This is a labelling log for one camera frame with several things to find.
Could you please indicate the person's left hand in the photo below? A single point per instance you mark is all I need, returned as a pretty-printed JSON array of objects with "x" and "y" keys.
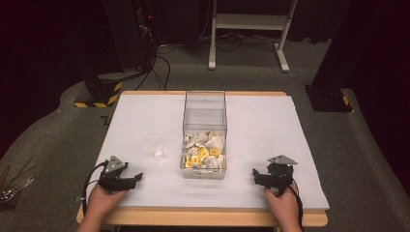
[{"x": 102, "y": 201}]

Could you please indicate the clear plastic box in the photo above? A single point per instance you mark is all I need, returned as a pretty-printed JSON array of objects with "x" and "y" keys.
[{"x": 204, "y": 135}]

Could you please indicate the white metal stand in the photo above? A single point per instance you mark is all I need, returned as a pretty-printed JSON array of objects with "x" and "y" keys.
[{"x": 251, "y": 22}]

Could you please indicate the black equipment tower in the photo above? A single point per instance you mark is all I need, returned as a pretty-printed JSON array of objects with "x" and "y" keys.
[{"x": 141, "y": 29}]

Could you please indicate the bundle of thin sticks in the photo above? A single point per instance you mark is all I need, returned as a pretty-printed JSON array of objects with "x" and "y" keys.
[{"x": 14, "y": 183}]

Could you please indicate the pile of white yellow packets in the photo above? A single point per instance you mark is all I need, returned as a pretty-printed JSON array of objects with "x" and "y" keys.
[{"x": 204, "y": 151}]

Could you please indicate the black yellow striped stand base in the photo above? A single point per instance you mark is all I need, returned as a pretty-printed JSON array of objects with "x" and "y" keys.
[{"x": 100, "y": 92}]

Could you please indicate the clear plastic cup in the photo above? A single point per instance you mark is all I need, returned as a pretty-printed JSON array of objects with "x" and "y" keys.
[{"x": 154, "y": 146}]

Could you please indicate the wooden table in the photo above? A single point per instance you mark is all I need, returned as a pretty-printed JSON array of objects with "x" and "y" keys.
[{"x": 206, "y": 217}]

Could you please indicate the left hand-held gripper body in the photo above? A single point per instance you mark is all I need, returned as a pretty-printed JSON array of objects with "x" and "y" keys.
[{"x": 113, "y": 180}]

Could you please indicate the person's right hand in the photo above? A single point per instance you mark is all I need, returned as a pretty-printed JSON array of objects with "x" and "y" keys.
[{"x": 283, "y": 208}]

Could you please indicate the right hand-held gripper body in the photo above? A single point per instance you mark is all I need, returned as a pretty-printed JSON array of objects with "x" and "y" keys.
[{"x": 279, "y": 175}]

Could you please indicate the white table mat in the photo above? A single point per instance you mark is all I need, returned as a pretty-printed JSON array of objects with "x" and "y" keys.
[{"x": 257, "y": 138}]

